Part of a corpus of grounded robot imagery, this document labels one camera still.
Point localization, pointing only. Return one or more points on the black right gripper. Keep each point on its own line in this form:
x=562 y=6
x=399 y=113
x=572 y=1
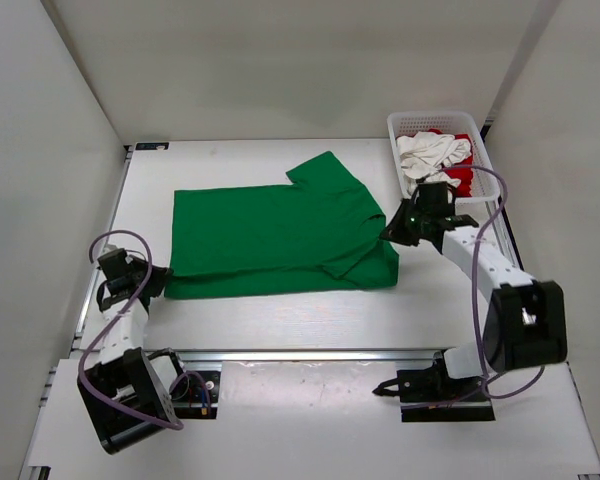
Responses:
x=396 y=232

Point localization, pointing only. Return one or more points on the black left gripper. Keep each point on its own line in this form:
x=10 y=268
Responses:
x=161 y=275

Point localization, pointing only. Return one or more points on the white t shirt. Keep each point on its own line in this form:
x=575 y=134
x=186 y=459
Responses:
x=426 y=154

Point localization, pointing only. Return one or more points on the green t shirt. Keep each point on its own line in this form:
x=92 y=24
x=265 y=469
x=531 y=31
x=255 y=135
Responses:
x=319 y=232

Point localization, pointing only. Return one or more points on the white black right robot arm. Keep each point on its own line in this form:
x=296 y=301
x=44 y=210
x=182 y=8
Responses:
x=519 y=322

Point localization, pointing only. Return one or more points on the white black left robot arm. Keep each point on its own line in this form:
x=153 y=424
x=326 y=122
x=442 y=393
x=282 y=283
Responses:
x=126 y=391

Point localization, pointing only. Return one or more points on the red t shirt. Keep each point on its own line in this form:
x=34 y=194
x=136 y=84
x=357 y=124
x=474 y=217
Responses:
x=465 y=176

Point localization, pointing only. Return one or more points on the white plastic basket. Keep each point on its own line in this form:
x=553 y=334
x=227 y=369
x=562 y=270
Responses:
x=485 y=187

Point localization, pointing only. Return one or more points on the dark table label sticker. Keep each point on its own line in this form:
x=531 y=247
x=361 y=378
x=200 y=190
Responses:
x=152 y=146

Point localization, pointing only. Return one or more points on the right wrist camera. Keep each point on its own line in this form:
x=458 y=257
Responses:
x=436 y=199

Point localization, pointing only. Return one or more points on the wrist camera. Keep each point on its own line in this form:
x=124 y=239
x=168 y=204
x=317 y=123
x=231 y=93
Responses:
x=436 y=199
x=116 y=270

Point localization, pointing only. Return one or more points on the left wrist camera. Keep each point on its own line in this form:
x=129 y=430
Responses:
x=116 y=270

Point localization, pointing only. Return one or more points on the aluminium table rail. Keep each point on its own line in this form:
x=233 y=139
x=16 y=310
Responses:
x=424 y=356

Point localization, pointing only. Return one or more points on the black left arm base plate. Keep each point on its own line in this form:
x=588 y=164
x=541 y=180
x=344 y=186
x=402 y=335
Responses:
x=195 y=396

